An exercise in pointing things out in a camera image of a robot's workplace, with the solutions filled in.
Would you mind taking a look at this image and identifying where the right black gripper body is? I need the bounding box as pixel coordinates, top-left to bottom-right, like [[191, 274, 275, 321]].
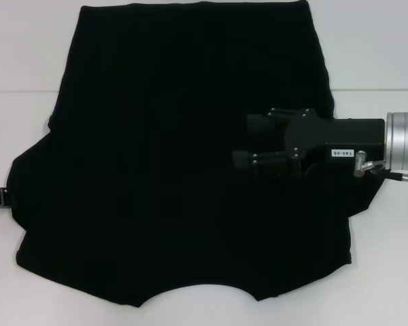
[[284, 108, 386, 170]]

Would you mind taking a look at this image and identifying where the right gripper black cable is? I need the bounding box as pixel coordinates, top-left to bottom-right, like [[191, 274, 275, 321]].
[[353, 150, 408, 188]]

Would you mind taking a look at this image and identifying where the black t-shirt with white print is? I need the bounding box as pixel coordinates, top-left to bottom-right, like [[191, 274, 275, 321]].
[[8, 1, 384, 302]]

